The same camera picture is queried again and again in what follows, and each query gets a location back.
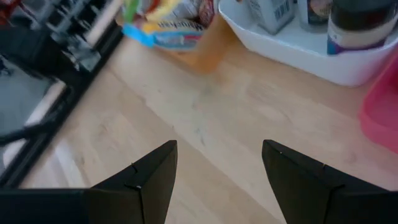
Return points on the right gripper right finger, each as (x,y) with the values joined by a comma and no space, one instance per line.
(311,199)

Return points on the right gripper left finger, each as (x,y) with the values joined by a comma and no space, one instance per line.
(118,202)

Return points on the purple label spice jar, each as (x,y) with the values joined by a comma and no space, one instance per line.
(357,28)

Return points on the black cap spice jar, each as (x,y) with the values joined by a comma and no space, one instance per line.
(314,14)

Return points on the white label spice jar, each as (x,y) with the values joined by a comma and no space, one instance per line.
(273,14)

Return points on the yellow and green ramen packet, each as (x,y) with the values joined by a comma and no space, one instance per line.
(130,9)

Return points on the red plastic bin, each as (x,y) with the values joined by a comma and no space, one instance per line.
(382,118)

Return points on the white plastic bin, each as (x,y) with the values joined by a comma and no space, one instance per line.
(295,53)

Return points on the orange plastic bin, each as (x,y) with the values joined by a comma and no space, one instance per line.
(214,53)

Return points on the storage bin rack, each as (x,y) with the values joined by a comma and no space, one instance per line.
(46,15)

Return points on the black table frame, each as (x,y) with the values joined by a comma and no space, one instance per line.
(62,102)

